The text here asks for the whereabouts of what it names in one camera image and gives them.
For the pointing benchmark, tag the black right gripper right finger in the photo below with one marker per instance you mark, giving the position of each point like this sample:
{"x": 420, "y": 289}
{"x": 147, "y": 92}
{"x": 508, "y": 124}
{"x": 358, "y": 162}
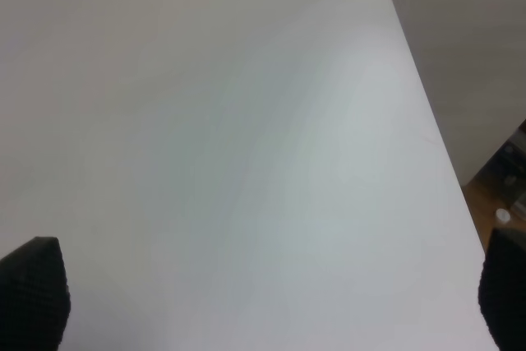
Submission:
{"x": 501, "y": 290}

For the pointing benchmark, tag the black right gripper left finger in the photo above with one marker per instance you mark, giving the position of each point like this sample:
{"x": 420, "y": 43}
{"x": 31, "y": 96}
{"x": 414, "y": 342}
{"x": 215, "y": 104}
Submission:
{"x": 35, "y": 298}

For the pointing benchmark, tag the dark object on floor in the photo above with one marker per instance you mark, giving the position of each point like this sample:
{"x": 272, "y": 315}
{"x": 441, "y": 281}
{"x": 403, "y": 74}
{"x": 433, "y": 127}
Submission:
{"x": 496, "y": 194}

